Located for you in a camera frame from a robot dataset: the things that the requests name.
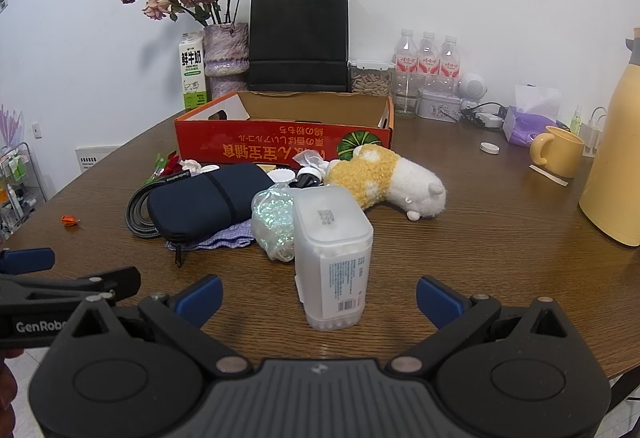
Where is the red artificial flower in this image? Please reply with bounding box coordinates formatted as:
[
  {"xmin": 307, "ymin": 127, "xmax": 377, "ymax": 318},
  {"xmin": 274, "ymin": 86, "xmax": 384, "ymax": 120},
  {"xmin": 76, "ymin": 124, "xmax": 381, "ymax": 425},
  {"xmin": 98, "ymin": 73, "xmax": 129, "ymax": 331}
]
[{"xmin": 144, "ymin": 150, "xmax": 184, "ymax": 187}]

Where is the flat wooden stick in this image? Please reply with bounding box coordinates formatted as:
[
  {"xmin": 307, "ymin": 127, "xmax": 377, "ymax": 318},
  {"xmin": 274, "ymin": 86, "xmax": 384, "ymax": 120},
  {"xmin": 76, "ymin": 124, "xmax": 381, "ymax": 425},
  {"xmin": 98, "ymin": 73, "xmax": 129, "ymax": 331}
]
[{"xmin": 529, "ymin": 163, "xmax": 571, "ymax": 188}]

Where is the purple knitted cloth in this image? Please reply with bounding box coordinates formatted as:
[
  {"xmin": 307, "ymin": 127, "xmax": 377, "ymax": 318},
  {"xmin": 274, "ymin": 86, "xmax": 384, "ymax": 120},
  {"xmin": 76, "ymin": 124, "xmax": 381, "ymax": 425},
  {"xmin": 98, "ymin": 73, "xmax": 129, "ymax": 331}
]
[{"xmin": 164, "ymin": 220, "xmax": 256, "ymax": 252}]

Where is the clear seed container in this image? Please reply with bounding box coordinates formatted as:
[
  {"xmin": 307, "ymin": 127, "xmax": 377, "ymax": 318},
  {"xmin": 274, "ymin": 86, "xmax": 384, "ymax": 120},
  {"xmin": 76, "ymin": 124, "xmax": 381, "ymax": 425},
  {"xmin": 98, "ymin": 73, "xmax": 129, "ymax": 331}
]
[{"xmin": 348, "ymin": 59, "xmax": 396, "ymax": 98}]

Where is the clear water bottle red label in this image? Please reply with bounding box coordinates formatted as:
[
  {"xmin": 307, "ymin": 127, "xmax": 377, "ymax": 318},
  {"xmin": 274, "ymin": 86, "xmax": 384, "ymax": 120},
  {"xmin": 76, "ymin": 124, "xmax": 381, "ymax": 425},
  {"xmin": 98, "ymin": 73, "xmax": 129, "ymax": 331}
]
[
  {"xmin": 394, "ymin": 28, "xmax": 419, "ymax": 75},
  {"xmin": 417, "ymin": 31, "xmax": 441, "ymax": 78},
  {"xmin": 439, "ymin": 35, "xmax": 462, "ymax": 82}
]

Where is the orange cardboard box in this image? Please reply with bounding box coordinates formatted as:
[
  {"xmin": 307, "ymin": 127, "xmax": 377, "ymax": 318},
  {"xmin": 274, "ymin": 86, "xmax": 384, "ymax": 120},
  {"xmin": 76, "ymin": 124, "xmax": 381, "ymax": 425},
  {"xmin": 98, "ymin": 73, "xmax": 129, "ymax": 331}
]
[{"xmin": 173, "ymin": 90, "xmax": 396, "ymax": 167}]

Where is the purple mottled vase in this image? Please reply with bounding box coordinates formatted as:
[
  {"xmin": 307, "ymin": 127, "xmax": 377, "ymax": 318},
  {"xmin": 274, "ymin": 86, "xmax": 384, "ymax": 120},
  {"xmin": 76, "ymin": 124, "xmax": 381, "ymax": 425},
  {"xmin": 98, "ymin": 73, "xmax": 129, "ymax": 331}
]
[{"xmin": 202, "ymin": 22, "xmax": 250, "ymax": 102}]

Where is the navy fabric pouch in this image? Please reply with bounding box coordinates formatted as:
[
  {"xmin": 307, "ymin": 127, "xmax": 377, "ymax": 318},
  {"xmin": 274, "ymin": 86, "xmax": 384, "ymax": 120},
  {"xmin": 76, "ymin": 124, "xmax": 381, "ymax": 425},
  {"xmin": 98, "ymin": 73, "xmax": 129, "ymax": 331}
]
[{"xmin": 145, "ymin": 163, "xmax": 276, "ymax": 268}]

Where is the metal storage rack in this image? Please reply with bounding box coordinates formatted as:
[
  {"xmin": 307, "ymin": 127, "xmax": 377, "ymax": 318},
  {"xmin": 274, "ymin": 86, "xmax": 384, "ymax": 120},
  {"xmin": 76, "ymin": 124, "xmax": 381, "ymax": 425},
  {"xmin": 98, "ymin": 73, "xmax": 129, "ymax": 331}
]
[{"xmin": 0, "ymin": 143, "xmax": 49, "ymax": 239}]

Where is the brown wooden desktop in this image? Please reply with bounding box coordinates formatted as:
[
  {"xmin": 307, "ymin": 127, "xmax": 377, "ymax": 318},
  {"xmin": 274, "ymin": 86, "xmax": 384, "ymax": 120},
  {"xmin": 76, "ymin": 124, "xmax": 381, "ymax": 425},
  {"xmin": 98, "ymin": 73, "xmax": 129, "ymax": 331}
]
[{"xmin": 0, "ymin": 106, "xmax": 640, "ymax": 386}]

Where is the clear glass cup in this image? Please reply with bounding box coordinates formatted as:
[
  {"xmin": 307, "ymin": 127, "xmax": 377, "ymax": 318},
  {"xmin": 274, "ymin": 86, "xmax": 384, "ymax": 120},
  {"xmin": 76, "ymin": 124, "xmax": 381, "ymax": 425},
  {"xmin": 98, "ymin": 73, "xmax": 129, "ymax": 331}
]
[{"xmin": 391, "ymin": 68, "xmax": 424, "ymax": 119}]

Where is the black paper bag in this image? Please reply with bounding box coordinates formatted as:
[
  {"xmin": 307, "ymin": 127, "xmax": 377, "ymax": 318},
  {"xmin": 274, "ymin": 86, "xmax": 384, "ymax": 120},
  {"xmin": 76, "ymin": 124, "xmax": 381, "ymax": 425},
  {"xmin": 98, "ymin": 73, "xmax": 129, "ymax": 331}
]
[{"xmin": 248, "ymin": 0, "xmax": 350, "ymax": 94}]

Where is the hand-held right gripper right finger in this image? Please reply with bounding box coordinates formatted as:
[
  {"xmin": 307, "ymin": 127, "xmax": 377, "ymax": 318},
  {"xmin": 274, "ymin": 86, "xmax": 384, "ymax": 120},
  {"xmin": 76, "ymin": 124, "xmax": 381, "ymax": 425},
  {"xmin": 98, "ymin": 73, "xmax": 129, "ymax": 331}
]
[{"xmin": 389, "ymin": 275, "xmax": 594, "ymax": 376}]

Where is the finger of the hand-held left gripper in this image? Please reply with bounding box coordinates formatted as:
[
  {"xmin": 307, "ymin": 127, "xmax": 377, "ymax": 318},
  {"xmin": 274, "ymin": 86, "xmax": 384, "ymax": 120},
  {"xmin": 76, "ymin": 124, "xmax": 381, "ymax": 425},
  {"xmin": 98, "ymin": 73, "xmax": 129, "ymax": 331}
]
[
  {"xmin": 0, "ymin": 267, "xmax": 142, "ymax": 315},
  {"xmin": 0, "ymin": 247, "xmax": 57, "ymax": 275}
]

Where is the white tissue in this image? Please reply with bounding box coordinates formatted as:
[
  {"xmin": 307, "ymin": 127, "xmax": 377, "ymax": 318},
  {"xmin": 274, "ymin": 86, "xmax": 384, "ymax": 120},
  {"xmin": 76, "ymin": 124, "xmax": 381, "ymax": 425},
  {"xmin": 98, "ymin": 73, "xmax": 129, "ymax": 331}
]
[{"xmin": 292, "ymin": 149, "xmax": 331, "ymax": 174}]

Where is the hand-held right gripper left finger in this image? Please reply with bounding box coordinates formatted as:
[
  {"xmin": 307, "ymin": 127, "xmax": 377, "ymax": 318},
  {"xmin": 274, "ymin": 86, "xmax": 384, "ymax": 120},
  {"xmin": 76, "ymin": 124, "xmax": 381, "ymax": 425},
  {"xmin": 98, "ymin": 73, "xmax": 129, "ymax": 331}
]
[{"xmin": 49, "ymin": 274, "xmax": 250, "ymax": 376}]

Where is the white round device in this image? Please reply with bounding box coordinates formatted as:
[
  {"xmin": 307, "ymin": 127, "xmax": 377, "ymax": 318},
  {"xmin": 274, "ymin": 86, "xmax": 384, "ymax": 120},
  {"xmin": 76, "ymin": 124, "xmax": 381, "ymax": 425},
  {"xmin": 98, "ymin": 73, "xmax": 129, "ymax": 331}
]
[{"xmin": 457, "ymin": 72, "xmax": 489, "ymax": 112}]

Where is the white bottle cap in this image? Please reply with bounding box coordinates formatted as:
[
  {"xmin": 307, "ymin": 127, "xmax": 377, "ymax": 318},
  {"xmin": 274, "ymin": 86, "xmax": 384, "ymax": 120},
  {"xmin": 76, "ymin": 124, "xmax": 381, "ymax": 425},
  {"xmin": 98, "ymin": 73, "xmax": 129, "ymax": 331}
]
[{"xmin": 266, "ymin": 167, "xmax": 296, "ymax": 187}]

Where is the white green milk carton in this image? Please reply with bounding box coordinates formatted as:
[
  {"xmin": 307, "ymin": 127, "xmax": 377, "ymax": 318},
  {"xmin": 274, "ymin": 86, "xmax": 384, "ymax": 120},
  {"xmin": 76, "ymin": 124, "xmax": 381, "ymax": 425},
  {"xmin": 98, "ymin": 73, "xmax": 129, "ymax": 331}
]
[{"xmin": 178, "ymin": 30, "xmax": 208, "ymax": 113}]

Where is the grey braided cable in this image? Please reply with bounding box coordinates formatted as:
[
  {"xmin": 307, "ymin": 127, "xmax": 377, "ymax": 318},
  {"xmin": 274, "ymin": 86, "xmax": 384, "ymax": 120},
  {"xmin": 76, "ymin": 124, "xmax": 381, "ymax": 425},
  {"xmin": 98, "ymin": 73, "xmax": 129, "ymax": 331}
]
[{"xmin": 127, "ymin": 167, "xmax": 194, "ymax": 239}]

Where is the iridescent glitter bag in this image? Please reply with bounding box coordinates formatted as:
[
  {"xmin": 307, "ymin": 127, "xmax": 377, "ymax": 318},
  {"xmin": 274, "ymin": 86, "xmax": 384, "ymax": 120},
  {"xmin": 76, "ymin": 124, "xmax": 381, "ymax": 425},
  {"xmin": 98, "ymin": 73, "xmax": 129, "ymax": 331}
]
[{"xmin": 249, "ymin": 185, "xmax": 301, "ymax": 263}]

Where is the white tin box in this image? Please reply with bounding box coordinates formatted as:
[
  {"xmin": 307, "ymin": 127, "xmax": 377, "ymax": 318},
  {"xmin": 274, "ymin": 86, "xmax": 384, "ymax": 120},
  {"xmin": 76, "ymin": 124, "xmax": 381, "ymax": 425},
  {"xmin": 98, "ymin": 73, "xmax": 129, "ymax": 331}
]
[{"xmin": 417, "ymin": 88, "xmax": 464, "ymax": 123}]

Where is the black charger cable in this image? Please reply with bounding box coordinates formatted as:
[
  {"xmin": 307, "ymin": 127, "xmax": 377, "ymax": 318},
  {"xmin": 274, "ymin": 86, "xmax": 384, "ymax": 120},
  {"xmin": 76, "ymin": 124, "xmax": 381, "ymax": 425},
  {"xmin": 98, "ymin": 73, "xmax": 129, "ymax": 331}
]
[{"xmin": 459, "ymin": 102, "xmax": 509, "ymax": 124}]

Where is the yellow white plush toy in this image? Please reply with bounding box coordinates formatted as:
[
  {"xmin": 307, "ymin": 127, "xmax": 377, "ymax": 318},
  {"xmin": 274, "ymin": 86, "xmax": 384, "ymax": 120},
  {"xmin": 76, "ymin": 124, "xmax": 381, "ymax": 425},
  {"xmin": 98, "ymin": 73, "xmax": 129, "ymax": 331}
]
[{"xmin": 323, "ymin": 143, "xmax": 448, "ymax": 223}]

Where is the yellow thermos jug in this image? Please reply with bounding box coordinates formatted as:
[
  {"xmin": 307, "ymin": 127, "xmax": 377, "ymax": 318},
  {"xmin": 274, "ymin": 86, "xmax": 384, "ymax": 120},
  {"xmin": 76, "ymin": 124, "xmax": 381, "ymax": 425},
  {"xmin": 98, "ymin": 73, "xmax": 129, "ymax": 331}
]
[{"xmin": 578, "ymin": 27, "xmax": 640, "ymax": 248}]

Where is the yellow mug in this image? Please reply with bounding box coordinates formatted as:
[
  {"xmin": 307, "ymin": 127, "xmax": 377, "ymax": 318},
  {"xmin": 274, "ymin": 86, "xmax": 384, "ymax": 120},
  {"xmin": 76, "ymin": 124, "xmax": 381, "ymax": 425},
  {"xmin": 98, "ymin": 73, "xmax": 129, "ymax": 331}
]
[{"xmin": 528, "ymin": 124, "xmax": 586, "ymax": 179}]

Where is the purple tissue box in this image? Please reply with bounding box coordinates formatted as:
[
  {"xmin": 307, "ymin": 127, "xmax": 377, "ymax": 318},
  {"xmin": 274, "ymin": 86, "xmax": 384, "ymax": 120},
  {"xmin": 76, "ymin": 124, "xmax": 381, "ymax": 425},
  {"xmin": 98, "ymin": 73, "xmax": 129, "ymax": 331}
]
[{"xmin": 502, "ymin": 84, "xmax": 564, "ymax": 148}]

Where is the translucent cotton swab container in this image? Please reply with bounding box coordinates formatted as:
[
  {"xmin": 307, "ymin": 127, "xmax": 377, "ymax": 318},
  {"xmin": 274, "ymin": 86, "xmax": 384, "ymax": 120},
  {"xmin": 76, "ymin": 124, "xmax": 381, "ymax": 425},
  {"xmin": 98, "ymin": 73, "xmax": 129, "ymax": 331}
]
[{"xmin": 291, "ymin": 184, "xmax": 375, "ymax": 333}]

